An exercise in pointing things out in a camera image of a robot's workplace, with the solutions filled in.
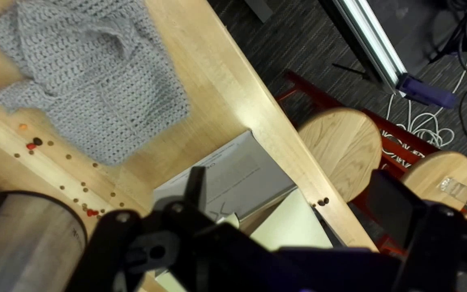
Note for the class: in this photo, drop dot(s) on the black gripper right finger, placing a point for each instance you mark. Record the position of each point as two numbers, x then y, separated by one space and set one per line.
442 253

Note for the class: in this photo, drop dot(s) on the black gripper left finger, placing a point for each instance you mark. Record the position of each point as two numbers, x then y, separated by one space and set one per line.
153 254

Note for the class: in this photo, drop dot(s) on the grey knitted cloth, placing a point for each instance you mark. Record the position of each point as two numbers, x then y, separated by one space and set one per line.
98 76

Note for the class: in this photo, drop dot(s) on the round wooden stool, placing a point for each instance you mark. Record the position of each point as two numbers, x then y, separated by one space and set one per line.
434 171
339 149

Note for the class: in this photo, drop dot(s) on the aluminium robot stand frame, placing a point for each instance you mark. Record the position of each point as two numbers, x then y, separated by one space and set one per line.
374 43

